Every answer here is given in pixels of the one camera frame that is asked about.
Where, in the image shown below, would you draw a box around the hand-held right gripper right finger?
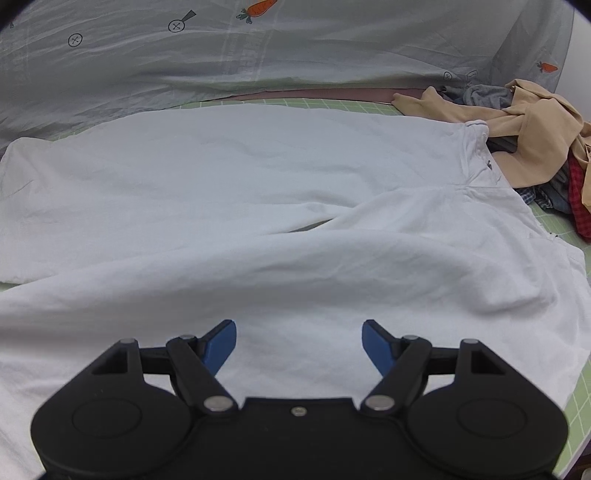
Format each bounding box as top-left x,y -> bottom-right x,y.
360,318 -> 507,418

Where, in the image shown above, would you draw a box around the red checked garment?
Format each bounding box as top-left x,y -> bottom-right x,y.
566,154 -> 591,241

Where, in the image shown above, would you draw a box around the pink board strip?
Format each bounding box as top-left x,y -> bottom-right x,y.
203,87 -> 428,105

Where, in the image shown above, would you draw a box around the white pants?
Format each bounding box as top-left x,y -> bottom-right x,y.
0,102 -> 591,480

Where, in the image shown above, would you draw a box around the green grid mat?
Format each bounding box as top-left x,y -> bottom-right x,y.
0,95 -> 591,467

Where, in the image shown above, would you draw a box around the grey carrot print sheet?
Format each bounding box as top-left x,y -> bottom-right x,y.
0,0 -> 576,145

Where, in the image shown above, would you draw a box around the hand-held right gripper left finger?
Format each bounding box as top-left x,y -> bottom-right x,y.
85,318 -> 239,418

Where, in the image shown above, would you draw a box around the beige garment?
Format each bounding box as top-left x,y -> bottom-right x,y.
392,78 -> 591,208

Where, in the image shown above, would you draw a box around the grey garment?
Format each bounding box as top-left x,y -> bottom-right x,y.
438,84 -> 516,112

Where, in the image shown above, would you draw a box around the blue checked shirt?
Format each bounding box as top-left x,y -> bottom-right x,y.
517,185 -> 573,216

